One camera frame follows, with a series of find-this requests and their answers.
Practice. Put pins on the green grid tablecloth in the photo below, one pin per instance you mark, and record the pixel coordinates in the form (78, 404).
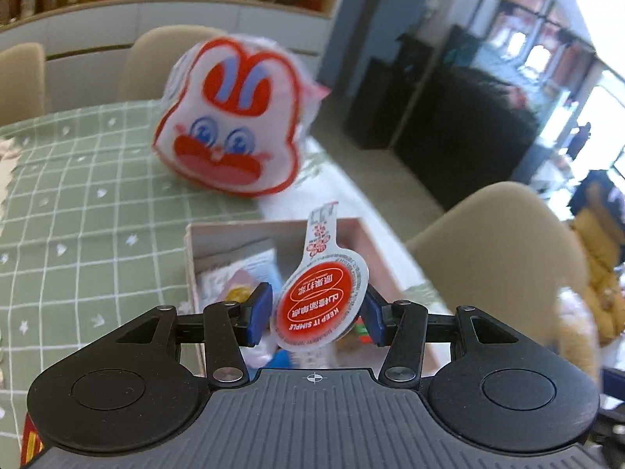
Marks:
(92, 230)

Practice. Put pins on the beige chair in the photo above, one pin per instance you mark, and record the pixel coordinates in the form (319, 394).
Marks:
(153, 55)
(22, 83)
(505, 252)

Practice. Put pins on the black fish tank stand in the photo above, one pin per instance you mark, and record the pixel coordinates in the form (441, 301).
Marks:
(457, 127)

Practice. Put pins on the magenta noodle snack packet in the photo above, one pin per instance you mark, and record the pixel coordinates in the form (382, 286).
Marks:
(31, 442)

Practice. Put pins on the red white bunny bag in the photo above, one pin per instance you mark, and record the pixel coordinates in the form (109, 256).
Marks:
(235, 114)

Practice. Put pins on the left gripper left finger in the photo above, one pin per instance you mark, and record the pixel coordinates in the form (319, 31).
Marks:
(229, 326)

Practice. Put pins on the red round lid cup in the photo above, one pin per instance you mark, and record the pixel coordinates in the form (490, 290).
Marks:
(321, 300)

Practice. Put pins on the beige chair right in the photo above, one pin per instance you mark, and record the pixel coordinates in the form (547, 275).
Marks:
(505, 252)

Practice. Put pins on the beige chair far left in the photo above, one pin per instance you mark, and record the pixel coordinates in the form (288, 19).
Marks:
(22, 83)

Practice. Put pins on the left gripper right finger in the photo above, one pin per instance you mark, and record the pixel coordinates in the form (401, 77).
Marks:
(402, 328)

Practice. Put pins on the white sideboard cabinet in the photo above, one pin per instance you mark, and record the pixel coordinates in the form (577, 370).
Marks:
(88, 42)

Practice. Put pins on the beige chair far middle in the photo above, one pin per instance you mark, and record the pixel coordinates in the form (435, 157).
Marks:
(153, 55)

